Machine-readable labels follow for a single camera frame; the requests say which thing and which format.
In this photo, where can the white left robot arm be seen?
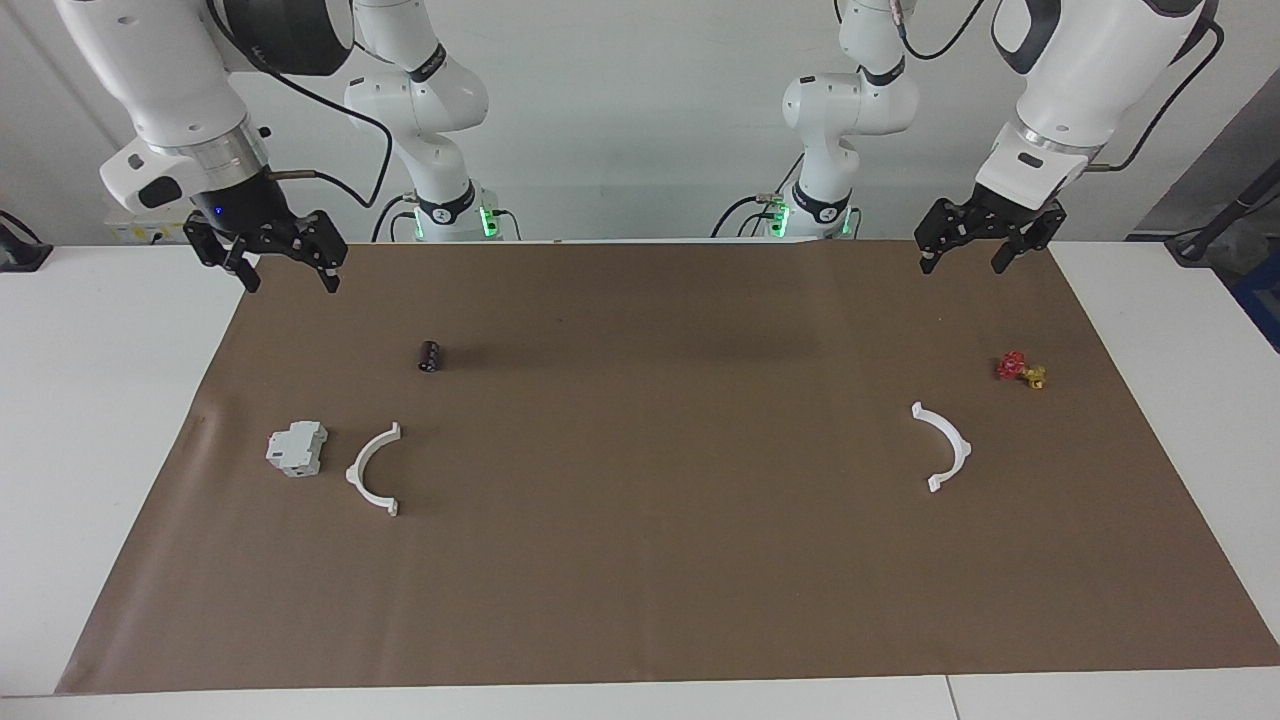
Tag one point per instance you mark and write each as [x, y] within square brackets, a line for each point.
[1080, 70]

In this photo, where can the brown paper mat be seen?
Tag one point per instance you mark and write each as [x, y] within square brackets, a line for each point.
[640, 580]

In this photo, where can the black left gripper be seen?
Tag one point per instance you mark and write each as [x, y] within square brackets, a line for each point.
[995, 222]

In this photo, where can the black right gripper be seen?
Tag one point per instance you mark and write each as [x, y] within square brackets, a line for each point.
[245, 205]

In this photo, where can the white circuit breaker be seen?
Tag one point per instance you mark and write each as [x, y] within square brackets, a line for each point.
[296, 449]

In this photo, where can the white wall socket box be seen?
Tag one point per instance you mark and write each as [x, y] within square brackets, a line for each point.
[140, 228]

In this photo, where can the red and yellow valve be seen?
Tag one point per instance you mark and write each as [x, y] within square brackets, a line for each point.
[1012, 366]

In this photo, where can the black cylindrical capacitor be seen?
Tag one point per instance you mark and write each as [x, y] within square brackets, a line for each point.
[430, 356]

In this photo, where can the blue crate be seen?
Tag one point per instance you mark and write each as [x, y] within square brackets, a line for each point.
[1262, 300]

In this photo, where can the black stand leg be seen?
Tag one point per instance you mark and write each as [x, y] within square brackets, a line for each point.
[1225, 215]

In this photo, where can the black clamp mount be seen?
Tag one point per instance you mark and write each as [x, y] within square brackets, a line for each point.
[20, 252]

